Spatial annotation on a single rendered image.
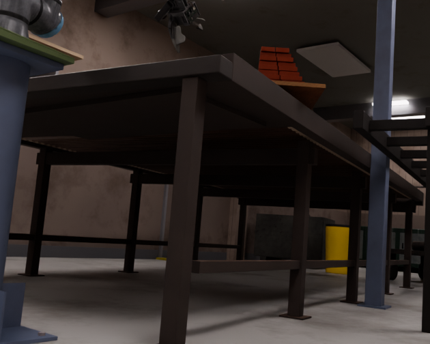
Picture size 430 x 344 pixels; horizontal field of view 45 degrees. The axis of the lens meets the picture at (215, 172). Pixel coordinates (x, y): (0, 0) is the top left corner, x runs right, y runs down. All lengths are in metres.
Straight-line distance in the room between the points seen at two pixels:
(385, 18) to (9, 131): 2.64
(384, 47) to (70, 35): 3.51
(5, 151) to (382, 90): 2.48
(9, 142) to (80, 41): 4.36
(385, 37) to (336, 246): 3.78
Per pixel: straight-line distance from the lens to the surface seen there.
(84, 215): 5.85
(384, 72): 3.54
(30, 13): 1.85
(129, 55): 6.47
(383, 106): 3.48
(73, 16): 6.02
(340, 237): 6.86
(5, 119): 1.69
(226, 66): 1.66
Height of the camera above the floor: 0.36
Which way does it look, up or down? 7 degrees up
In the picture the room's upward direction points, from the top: 5 degrees clockwise
